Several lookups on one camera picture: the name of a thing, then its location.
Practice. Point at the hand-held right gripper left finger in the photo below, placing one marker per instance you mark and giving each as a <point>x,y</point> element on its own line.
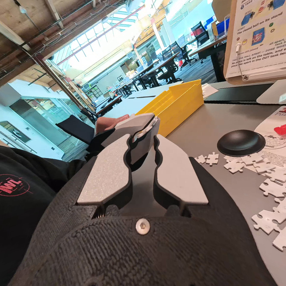
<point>105,176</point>

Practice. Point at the white instruction leaflet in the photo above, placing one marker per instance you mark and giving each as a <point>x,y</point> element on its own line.
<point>274,152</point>

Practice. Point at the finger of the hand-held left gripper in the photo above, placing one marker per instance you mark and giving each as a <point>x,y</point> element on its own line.
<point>147,143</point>
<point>134,122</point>

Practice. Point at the white instruction board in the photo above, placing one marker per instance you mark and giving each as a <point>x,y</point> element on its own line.
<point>257,44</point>

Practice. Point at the ceiling spotlight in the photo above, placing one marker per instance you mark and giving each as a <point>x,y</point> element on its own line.
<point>22,9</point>

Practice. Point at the spread of white puzzle pieces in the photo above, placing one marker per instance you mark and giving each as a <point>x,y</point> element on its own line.
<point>233,166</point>

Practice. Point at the person's left hand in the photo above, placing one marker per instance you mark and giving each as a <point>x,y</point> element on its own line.
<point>107,122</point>

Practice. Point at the blue storage crate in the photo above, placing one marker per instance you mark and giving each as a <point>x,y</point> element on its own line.
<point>222,28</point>

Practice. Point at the white board stand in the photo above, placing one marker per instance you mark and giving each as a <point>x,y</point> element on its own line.
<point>272,93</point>

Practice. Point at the black round puzzle stand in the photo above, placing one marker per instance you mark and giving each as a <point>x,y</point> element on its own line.
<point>241,143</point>

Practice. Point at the red plastic tool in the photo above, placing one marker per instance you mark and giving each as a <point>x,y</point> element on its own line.
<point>280,130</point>

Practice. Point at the yellow plastic bin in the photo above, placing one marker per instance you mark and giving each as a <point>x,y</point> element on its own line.
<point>174,107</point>

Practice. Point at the clear plastic bag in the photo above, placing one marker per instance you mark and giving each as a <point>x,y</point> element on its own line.
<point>210,91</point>

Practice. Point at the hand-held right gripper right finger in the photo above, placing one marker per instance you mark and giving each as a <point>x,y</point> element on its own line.
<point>181,178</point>

